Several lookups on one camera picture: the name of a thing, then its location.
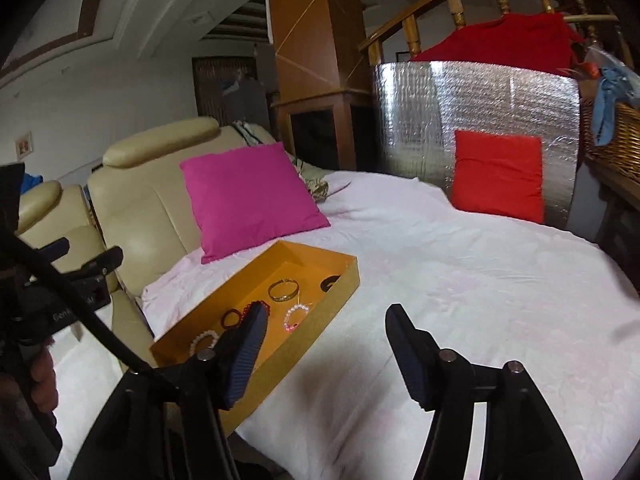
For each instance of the small picture frame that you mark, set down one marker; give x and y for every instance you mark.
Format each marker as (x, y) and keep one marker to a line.
(23, 145)

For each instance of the wicker basket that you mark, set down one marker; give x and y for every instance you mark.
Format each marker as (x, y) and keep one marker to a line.
(617, 135)

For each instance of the patterned cushion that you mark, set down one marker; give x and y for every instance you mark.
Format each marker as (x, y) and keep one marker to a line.
(312, 182)

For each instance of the purple bangle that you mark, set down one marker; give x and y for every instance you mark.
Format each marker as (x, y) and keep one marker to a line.
(225, 321)

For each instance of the beige leather sofa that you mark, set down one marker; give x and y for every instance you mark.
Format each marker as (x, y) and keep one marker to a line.
(140, 200)

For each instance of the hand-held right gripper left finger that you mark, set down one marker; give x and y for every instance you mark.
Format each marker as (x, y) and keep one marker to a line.
(245, 355)

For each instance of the red cloth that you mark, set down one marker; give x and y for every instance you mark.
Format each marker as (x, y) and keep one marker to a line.
(500, 37)

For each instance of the silver foil board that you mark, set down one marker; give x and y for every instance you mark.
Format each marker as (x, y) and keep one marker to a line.
(415, 120)

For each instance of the wooden railing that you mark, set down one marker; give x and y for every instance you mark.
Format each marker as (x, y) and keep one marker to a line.
(450, 5)

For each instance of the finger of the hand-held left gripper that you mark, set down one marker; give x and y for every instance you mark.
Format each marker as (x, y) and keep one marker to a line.
(50, 249)
(100, 260)

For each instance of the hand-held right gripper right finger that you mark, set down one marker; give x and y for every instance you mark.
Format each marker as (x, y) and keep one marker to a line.
(407, 360)

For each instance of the red bangle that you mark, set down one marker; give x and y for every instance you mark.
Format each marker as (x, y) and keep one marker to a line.
(248, 307)

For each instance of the blue cloth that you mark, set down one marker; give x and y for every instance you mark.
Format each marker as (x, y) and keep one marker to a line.
(605, 105)

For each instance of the orange cardboard box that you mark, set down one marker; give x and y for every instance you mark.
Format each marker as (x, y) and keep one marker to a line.
(305, 340)

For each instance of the striped cushion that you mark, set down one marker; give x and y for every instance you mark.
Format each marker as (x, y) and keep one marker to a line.
(252, 132)

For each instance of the person's left hand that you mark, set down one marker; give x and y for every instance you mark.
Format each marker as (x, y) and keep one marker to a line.
(45, 380)

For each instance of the pink pillow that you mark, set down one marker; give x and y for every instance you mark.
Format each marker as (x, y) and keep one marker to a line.
(250, 195)

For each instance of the dark wooden door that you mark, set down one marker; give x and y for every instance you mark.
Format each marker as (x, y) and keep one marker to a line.
(220, 87)

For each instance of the wooden pillar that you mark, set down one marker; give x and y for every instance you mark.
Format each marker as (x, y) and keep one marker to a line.
(312, 30)

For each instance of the red pillow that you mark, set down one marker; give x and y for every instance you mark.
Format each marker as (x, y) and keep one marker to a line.
(497, 175)

